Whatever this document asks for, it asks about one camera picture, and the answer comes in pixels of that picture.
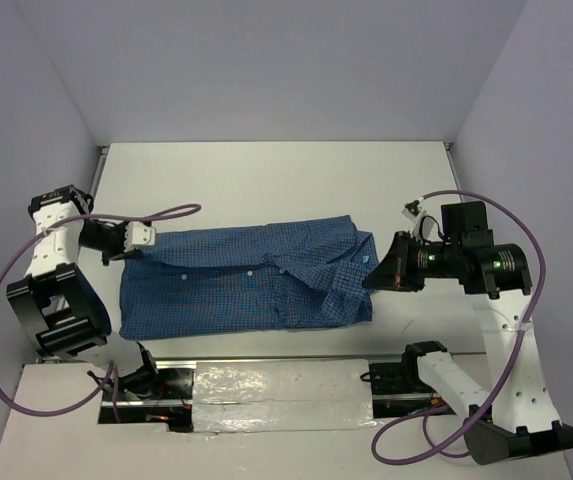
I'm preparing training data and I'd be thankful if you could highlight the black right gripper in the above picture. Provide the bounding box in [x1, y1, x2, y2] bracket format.
[362, 228, 460, 291]

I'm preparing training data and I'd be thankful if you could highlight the blue checked long sleeve shirt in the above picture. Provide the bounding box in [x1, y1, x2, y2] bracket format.
[120, 215, 378, 341]

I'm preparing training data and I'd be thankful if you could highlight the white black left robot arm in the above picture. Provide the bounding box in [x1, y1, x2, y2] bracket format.
[6, 185, 162, 399]

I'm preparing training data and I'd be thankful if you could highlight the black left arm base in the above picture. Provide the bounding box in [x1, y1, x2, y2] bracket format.
[98, 364, 195, 433]

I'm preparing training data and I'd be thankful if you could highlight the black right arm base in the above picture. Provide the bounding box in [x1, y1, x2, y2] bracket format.
[360, 361, 441, 419]

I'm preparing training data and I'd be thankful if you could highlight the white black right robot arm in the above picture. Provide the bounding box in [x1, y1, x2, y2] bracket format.
[360, 200, 573, 465]

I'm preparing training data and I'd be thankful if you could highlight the silver tape patch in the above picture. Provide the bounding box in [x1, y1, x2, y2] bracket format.
[191, 360, 375, 434]

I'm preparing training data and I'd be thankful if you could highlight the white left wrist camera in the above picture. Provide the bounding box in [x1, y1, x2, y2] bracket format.
[123, 221, 157, 252]

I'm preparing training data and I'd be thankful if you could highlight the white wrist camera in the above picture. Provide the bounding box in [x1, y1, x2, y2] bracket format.
[402, 197, 441, 244]
[123, 221, 157, 252]

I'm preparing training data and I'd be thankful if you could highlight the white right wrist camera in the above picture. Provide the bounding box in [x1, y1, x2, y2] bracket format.
[402, 197, 441, 244]

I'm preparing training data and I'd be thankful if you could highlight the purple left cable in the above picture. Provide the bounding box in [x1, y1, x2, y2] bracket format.
[0, 202, 202, 426]

